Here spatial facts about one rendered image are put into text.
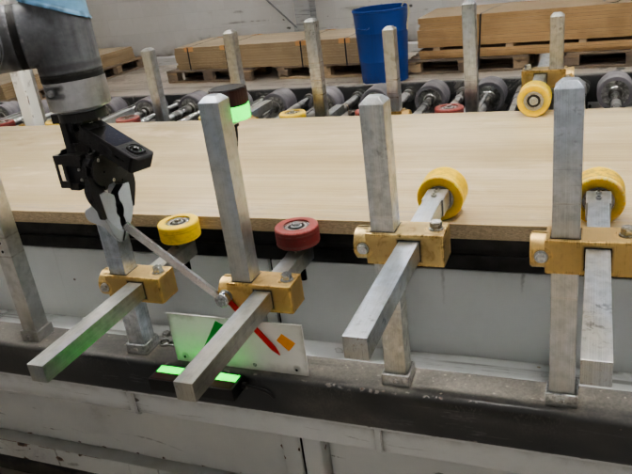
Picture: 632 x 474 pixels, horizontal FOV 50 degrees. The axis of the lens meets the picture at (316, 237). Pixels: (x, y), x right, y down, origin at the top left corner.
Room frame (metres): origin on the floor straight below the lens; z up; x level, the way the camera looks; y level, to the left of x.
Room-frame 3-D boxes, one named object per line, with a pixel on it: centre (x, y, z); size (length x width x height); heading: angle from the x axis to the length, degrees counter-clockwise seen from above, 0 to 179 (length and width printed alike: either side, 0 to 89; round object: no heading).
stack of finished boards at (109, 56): (9.12, 3.09, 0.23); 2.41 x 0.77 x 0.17; 154
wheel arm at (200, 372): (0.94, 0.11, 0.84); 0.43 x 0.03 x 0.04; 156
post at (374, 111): (0.92, -0.10, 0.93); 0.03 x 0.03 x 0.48; 66
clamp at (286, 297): (1.01, 0.10, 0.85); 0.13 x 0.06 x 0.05; 66
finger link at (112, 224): (1.01, 0.33, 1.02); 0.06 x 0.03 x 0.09; 58
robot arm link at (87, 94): (1.02, 0.32, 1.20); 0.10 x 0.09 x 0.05; 148
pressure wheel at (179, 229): (1.23, 0.26, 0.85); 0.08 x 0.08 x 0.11
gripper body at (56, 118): (1.02, 0.33, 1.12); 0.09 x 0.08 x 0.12; 58
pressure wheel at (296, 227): (1.13, 0.03, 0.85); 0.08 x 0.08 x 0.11
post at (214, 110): (1.02, 0.12, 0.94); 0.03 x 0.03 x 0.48; 66
